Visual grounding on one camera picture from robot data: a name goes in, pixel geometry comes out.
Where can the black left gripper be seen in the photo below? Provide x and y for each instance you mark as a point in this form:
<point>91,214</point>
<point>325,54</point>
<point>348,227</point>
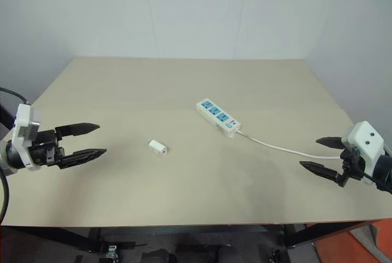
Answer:
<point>43,149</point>

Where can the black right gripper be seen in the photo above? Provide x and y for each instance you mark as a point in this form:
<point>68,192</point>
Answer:
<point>352,165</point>

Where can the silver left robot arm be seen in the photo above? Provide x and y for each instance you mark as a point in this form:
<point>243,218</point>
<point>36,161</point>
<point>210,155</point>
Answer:
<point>7,158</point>

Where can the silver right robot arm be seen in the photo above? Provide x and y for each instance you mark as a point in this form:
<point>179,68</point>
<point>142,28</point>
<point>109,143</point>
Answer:
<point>385,171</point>

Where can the white plug adapter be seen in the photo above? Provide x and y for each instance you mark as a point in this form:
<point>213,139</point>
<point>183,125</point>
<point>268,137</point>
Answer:
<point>157,147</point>

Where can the white power strip blue sockets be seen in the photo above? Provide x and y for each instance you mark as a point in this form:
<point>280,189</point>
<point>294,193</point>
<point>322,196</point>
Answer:
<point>216,114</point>

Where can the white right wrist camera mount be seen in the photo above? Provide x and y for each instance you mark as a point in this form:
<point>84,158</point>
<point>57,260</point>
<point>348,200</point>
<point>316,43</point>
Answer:
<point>366,137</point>

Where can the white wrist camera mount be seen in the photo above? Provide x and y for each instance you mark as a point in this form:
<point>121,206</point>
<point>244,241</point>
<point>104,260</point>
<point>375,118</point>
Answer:
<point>24,123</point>
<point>366,137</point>

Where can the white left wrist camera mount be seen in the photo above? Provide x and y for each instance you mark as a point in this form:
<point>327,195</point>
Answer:
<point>24,123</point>

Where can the small silver metal bracket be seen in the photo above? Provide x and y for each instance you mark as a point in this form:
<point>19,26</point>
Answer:
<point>111,251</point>

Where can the black metal table frame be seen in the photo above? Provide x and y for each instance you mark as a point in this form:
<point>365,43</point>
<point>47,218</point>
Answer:
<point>190,229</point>

